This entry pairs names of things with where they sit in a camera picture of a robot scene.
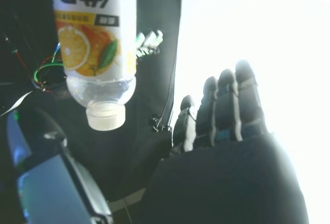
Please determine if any orange juice bottle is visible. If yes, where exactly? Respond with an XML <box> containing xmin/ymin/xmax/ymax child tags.
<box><xmin>50</xmin><ymin>0</ymin><xmax>137</xmax><ymax>131</ymax></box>

